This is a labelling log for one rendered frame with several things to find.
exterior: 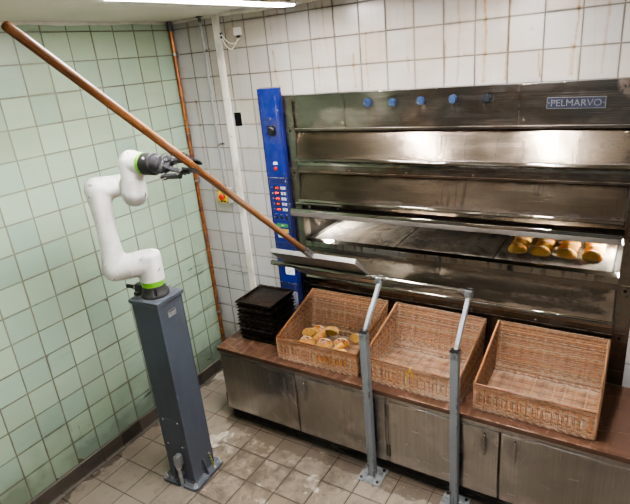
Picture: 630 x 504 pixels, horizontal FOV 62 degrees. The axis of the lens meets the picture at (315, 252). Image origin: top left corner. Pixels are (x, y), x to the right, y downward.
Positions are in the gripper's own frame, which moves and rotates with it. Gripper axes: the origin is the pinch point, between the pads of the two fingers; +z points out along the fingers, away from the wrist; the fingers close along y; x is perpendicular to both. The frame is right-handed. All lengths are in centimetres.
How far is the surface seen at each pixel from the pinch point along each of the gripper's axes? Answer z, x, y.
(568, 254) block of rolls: 124, -152, -34
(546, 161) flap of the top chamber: 112, -104, -63
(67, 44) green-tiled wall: -124, -1, -70
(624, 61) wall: 139, -77, -97
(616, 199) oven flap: 143, -118, -51
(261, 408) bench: -43, -168, 90
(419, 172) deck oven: 47, -112, -58
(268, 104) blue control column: -48, -85, -86
